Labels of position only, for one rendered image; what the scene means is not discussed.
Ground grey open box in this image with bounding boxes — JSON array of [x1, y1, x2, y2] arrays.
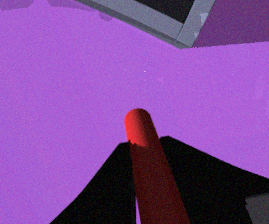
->
[[75, 0, 215, 49]]

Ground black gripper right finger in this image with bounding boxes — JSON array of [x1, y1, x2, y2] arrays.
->
[[161, 136, 269, 224]]

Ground red peg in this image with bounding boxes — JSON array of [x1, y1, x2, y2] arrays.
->
[[125, 108, 191, 224]]

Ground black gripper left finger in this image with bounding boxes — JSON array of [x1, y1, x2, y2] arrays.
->
[[50, 141, 137, 224]]

